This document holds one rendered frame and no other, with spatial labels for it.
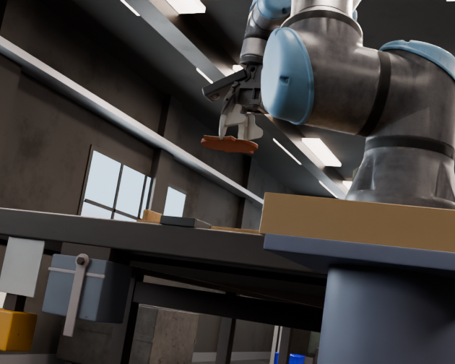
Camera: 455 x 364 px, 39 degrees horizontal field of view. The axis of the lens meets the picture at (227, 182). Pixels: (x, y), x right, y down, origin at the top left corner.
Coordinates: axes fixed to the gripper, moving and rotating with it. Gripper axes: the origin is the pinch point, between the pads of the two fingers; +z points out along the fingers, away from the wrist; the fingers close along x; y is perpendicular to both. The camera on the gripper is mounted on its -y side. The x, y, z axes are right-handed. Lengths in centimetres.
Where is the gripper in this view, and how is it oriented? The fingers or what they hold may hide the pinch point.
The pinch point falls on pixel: (230, 143)
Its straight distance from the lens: 148.8
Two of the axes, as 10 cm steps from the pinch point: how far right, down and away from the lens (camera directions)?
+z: -2.1, 9.7, -1.5
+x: 4.5, 2.3, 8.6
